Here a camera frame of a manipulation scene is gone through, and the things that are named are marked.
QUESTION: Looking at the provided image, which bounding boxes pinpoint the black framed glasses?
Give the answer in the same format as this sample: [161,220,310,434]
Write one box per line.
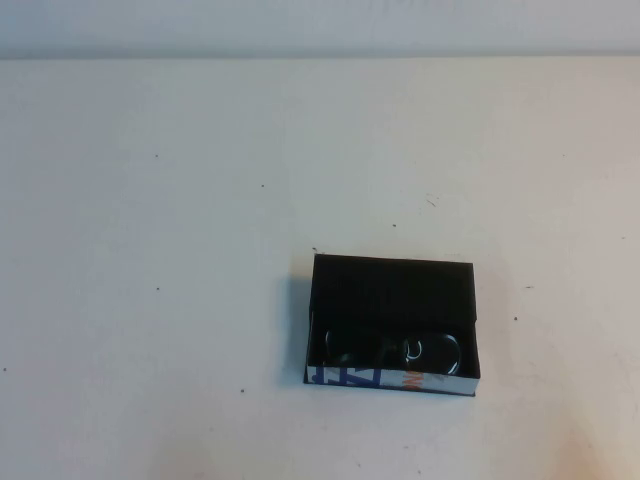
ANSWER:
[323,327,464,379]

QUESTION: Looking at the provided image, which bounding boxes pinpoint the black open cardboard box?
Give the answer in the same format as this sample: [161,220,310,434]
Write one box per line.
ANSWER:
[303,253,482,400]

